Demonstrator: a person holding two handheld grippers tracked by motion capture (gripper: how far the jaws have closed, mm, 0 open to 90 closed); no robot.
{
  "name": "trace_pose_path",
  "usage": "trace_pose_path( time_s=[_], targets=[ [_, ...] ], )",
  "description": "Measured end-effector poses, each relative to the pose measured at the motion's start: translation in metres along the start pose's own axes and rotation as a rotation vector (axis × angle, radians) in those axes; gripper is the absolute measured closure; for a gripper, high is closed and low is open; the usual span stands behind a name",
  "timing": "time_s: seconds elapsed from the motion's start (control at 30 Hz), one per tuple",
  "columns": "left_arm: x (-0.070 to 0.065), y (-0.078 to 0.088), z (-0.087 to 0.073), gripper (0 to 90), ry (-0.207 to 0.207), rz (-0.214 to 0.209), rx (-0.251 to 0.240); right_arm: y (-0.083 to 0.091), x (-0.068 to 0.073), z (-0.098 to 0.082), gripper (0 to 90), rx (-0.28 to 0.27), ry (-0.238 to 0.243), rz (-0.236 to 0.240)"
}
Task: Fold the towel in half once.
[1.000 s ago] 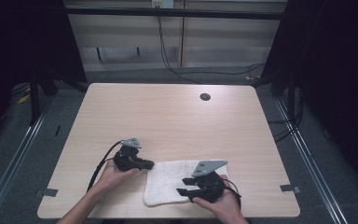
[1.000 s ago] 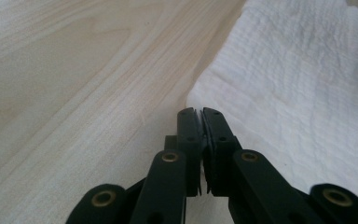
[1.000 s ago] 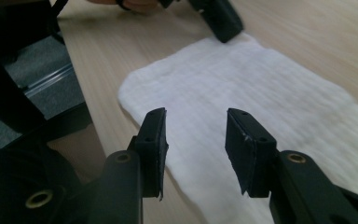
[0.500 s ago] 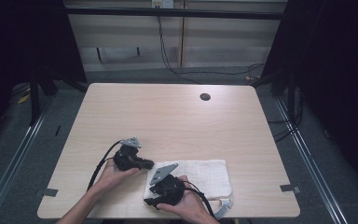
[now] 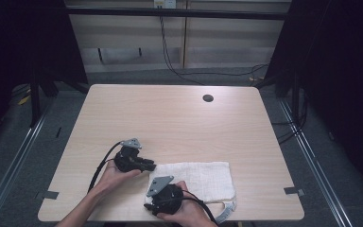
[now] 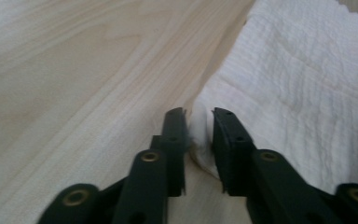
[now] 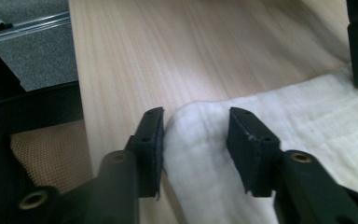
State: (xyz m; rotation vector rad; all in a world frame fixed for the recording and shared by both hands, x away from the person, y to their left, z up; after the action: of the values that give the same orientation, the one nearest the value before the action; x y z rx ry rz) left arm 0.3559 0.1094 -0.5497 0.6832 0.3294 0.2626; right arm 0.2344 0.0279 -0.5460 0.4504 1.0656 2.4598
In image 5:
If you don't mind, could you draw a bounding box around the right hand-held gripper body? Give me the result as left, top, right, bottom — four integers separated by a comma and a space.
146, 175, 184, 217

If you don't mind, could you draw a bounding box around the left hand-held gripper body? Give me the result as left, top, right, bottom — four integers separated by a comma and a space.
113, 137, 143, 173

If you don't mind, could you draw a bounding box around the white towel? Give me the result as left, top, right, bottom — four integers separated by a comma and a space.
144, 161, 237, 225

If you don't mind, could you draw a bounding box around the person's left hand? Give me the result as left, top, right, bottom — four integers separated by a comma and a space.
97, 158, 143, 194

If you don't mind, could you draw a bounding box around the person's right hand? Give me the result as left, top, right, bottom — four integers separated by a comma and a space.
156, 180, 214, 224

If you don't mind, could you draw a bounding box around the grey tape piece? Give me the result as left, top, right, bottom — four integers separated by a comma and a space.
42, 190, 61, 201
284, 185, 306, 197

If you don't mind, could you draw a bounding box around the yellow floor object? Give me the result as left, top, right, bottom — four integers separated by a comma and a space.
17, 94, 31, 106

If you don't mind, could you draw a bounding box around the black curtain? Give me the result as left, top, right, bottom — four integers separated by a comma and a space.
0, 0, 89, 152
264, 0, 363, 202

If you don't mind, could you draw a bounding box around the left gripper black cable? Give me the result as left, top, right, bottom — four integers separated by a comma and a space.
87, 141, 123, 194

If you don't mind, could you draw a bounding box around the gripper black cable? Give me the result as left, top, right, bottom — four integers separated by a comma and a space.
87, 141, 123, 194
181, 188, 219, 227

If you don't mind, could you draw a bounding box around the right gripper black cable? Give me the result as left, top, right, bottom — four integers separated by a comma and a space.
181, 188, 219, 227

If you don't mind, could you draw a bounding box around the long black wall cable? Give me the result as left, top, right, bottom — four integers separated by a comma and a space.
158, 14, 269, 87

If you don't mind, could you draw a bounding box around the black stand post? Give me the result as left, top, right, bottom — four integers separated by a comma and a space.
28, 70, 43, 128

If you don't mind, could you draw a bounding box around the metal floor rail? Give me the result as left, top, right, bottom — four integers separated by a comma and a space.
278, 97, 354, 227
0, 105, 51, 227

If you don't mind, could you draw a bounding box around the bundle of black floor cables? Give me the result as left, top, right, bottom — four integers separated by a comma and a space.
270, 87, 309, 146

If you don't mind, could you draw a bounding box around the black horizontal frame bar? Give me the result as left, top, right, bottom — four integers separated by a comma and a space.
65, 7, 290, 22

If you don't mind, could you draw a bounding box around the white wall socket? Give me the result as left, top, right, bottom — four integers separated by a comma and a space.
152, 0, 178, 9

